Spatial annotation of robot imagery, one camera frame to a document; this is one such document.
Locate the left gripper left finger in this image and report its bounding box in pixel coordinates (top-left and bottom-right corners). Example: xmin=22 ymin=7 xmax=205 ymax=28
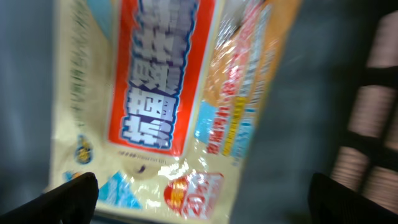
xmin=1 ymin=172 xmax=99 ymax=224

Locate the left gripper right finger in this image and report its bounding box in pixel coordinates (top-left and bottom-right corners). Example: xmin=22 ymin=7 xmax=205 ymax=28
xmin=308 ymin=173 xmax=397 ymax=224

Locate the orange cream snack bag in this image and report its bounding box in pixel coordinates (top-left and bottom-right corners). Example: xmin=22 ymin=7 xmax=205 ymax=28
xmin=49 ymin=0 xmax=300 ymax=223

